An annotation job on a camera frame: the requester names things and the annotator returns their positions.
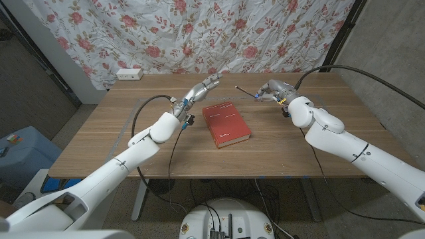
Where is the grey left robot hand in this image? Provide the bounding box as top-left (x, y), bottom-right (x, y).
top-left (172, 73), bottom-right (222, 120)

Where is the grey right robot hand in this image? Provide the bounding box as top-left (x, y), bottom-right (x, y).
top-left (254, 78), bottom-right (299, 104)

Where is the black mechanical pencil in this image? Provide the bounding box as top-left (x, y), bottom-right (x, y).
top-left (234, 86), bottom-right (259, 99)

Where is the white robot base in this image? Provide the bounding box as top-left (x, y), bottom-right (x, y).
top-left (179, 198), bottom-right (276, 239)

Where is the red notebook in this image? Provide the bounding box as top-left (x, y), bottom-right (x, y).
top-left (201, 102), bottom-right (252, 149)

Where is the floral rose backdrop cloth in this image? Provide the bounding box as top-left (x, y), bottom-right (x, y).
top-left (23, 0), bottom-right (356, 90)

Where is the white power strip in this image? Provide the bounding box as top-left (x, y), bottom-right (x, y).
top-left (116, 68), bottom-right (144, 81)

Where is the black backdrop stand pole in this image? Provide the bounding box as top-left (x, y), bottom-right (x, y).
top-left (319, 0), bottom-right (368, 73)

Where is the grey tape outline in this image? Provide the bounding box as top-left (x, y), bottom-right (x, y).
top-left (98, 96), bottom-right (328, 177)

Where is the black round floor fan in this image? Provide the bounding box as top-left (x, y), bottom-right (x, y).
top-left (149, 179), bottom-right (175, 196)

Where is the white table leg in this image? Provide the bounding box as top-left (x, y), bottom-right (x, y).
top-left (300, 178), bottom-right (323, 222)
top-left (131, 179), bottom-right (150, 222)

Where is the white pillar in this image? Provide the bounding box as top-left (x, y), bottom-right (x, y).
top-left (1, 0), bottom-right (107, 105)

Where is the blue and black floor item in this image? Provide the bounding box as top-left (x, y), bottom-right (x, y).
top-left (40, 177), bottom-right (82, 195)

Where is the blue storage box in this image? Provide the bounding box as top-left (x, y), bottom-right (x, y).
top-left (0, 125), bottom-right (63, 190)

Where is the white floor board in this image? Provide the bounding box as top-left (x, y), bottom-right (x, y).
top-left (13, 168), bottom-right (50, 202)

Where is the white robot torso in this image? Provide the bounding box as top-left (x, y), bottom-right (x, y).
top-left (0, 228), bottom-right (425, 239)

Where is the grey sneaker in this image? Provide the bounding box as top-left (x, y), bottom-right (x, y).
top-left (13, 192), bottom-right (36, 210)

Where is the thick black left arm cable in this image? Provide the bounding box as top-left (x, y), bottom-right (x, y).
top-left (131, 94), bottom-right (189, 213)

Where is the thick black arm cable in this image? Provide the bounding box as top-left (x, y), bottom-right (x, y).
top-left (294, 64), bottom-right (425, 110)
top-left (131, 94), bottom-right (189, 213)

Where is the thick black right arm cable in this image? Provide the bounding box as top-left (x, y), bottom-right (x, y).
top-left (294, 64), bottom-right (425, 110)

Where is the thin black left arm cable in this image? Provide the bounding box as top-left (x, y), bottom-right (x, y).
top-left (167, 127), bottom-right (189, 213)

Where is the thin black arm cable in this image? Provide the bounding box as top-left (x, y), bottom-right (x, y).
top-left (298, 127), bottom-right (425, 226)
top-left (167, 127), bottom-right (189, 213)

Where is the white floor cable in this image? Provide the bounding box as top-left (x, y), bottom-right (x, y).
top-left (254, 179), bottom-right (295, 239)

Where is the black door frame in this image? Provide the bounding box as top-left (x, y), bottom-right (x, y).
top-left (0, 6), bottom-right (82, 109)

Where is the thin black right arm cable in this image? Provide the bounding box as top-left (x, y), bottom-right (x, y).
top-left (298, 127), bottom-right (425, 226)

